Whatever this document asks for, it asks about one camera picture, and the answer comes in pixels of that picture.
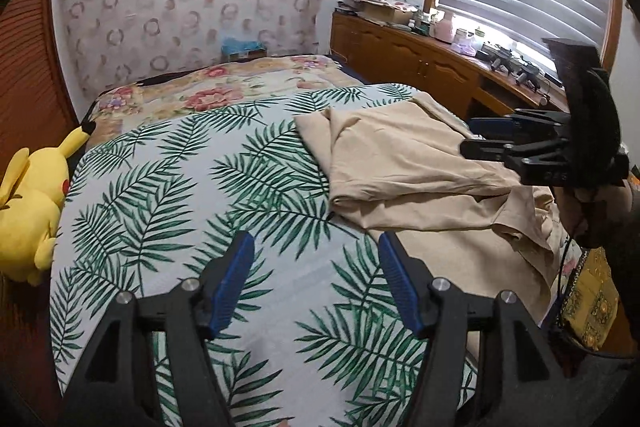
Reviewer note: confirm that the person's right hand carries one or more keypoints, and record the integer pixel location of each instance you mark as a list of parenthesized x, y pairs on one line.
[(605, 217)]

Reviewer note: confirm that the pile of papers and boxes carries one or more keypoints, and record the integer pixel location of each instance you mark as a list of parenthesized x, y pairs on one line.
[(380, 7)]

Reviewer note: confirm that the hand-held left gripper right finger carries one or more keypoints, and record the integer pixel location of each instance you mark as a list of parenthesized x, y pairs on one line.
[(400, 282)]

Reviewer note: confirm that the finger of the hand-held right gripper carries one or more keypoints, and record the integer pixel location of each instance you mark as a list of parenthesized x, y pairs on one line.
[(492, 126), (482, 150)]

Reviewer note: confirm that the black gadget clutter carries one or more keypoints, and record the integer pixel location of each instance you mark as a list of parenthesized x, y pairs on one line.
[(515, 67)]

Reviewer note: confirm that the yellow patterned cloth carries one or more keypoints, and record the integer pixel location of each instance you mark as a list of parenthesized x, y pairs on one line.
[(595, 302)]

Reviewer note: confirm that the wooden cabinet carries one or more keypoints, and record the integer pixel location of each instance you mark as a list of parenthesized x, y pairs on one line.
[(400, 52)]

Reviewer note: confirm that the floral blanket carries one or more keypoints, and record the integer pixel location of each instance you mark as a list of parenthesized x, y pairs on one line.
[(225, 87)]

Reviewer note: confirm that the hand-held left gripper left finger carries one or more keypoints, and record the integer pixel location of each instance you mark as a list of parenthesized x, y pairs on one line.
[(235, 277)]

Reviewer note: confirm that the pale lilac container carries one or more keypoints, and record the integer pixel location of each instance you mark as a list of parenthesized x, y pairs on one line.
[(466, 43)]

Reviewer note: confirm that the pink bottle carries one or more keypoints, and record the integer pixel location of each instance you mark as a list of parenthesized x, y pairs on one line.
[(444, 27)]

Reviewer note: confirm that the blue cloth bundle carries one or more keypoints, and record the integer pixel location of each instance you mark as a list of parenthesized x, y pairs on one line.
[(242, 47)]

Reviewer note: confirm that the palm leaf bed sheet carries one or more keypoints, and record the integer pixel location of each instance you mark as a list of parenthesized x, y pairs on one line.
[(200, 187)]

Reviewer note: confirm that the yellow plush toy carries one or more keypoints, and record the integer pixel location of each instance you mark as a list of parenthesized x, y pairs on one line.
[(30, 207)]

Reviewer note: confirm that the beige shirt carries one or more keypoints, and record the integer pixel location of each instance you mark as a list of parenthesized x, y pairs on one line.
[(400, 167)]

